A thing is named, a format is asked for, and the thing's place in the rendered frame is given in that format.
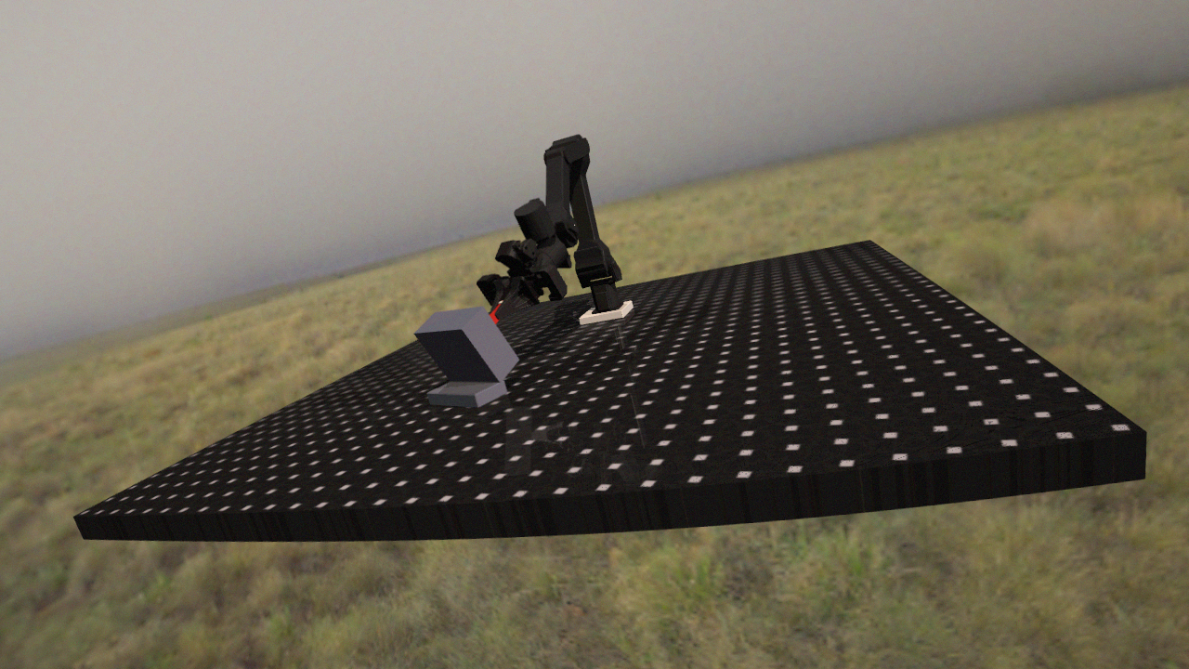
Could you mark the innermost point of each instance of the dark grey sloped panel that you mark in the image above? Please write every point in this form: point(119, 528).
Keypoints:
point(470, 350)

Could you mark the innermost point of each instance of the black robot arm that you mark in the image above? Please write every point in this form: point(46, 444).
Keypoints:
point(553, 229)

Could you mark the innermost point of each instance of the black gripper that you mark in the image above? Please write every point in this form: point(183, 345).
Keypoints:
point(521, 289)

